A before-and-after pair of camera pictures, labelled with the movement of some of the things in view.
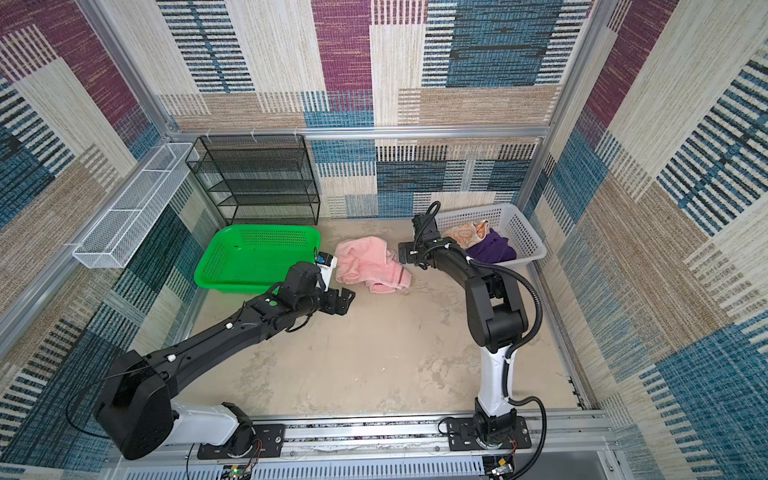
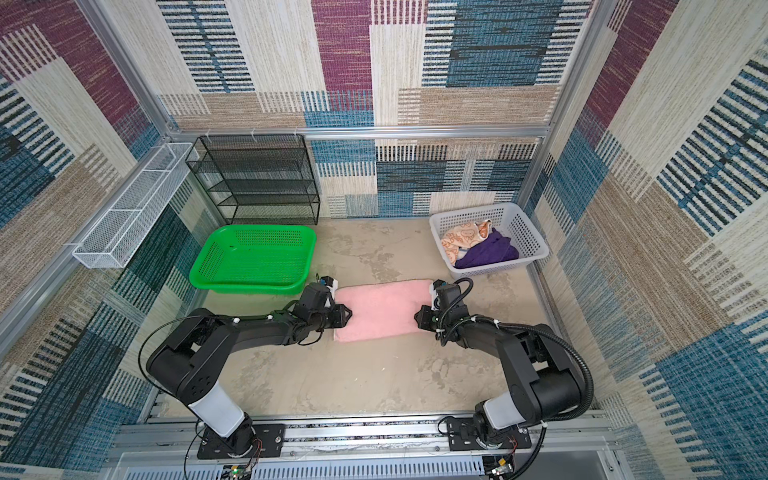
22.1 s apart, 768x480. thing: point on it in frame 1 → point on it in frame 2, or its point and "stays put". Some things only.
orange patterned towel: x=467 y=234 stays put
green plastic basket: x=251 y=259 stays put
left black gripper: x=344 y=302 → x=340 y=319
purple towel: x=492 y=249 stays put
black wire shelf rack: x=258 y=179 stays put
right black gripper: x=407 y=248 → x=423 y=322
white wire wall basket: x=117 y=234 stays put
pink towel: x=368 y=260 → x=382 y=311
